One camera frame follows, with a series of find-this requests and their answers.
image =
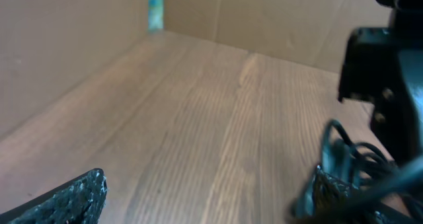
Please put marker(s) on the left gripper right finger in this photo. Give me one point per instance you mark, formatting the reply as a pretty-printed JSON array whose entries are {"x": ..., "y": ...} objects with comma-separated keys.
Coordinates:
[{"x": 327, "y": 199}]

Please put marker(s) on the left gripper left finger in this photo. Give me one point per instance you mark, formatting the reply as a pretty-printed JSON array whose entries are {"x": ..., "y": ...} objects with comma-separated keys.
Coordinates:
[{"x": 77, "y": 201}]

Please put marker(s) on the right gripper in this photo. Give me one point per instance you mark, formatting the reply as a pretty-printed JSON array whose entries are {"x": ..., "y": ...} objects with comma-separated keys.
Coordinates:
[{"x": 383, "y": 66}]

